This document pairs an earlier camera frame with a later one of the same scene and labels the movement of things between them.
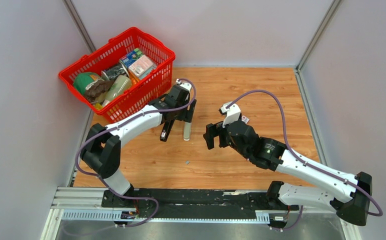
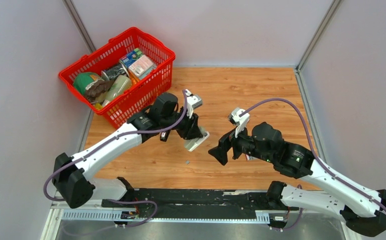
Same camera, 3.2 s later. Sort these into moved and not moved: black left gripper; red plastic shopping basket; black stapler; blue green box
Moved: black left gripper
Not moved: blue green box; black stapler; red plastic shopping basket
